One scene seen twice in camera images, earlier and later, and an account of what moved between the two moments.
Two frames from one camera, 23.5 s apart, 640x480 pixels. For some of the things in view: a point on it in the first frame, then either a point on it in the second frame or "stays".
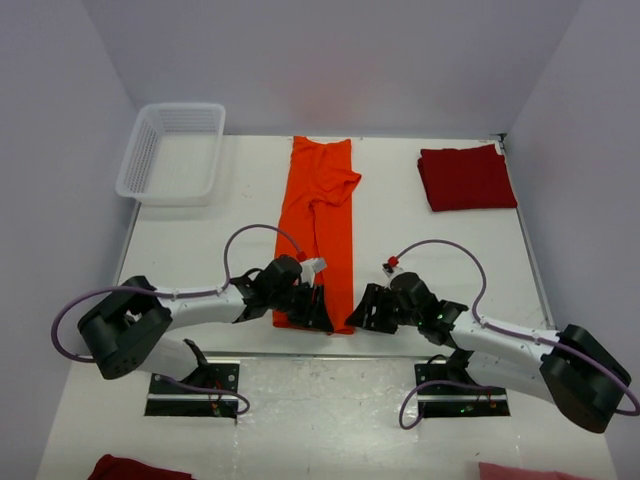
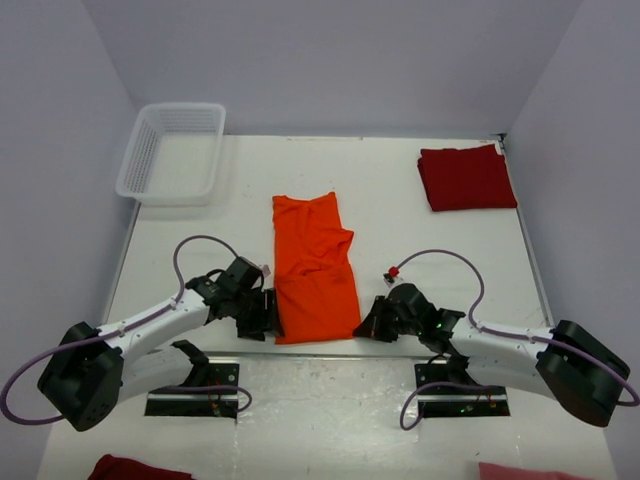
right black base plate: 450,401 stays
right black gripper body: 389,313 to 387,324
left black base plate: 169,399 stays
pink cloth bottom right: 488,471 stays
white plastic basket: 172,155 stays
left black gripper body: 300,311 to 255,312
